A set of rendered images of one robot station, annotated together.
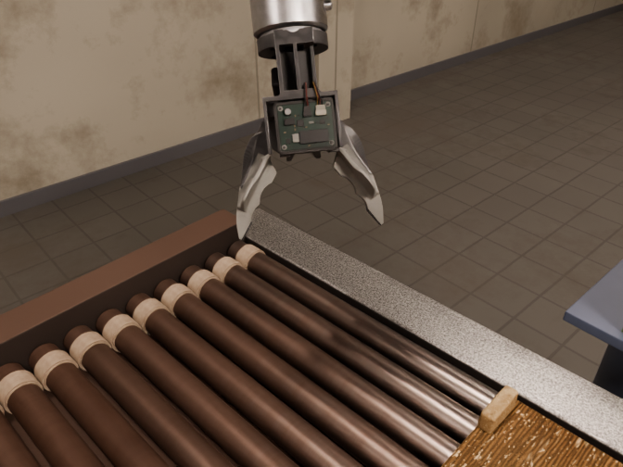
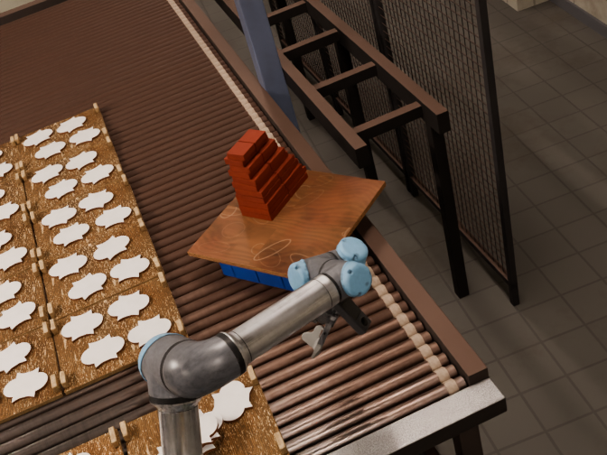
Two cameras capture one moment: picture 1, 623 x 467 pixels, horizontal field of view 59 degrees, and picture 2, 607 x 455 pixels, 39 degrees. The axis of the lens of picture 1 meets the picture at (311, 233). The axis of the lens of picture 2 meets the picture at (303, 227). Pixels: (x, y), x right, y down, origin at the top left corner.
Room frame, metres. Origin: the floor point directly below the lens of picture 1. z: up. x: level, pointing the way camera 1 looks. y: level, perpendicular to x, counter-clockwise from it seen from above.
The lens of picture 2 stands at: (1.46, -1.25, 2.73)
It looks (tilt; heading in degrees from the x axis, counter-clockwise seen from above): 38 degrees down; 126
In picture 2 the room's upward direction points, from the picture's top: 17 degrees counter-clockwise
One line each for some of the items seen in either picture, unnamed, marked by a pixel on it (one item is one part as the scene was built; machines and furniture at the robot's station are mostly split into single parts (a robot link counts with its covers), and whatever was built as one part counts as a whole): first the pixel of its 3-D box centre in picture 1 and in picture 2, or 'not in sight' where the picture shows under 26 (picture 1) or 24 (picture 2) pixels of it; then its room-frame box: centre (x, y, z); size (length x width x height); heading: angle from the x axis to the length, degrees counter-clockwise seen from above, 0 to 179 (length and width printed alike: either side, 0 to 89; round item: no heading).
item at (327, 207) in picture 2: not in sight; (287, 218); (0.08, 0.56, 1.03); 0.50 x 0.50 x 0.02; 85
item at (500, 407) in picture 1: (498, 409); (280, 442); (0.42, -0.22, 0.95); 0.06 x 0.02 x 0.03; 135
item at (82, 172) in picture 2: not in sight; (71, 174); (-1.11, 0.77, 0.94); 0.41 x 0.35 x 0.04; 46
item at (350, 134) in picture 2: not in sight; (296, 89); (-0.80, 2.13, 0.51); 2.98 x 0.39 x 1.02; 137
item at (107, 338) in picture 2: not in sight; (116, 328); (-0.33, 0.04, 0.94); 0.41 x 0.35 x 0.04; 46
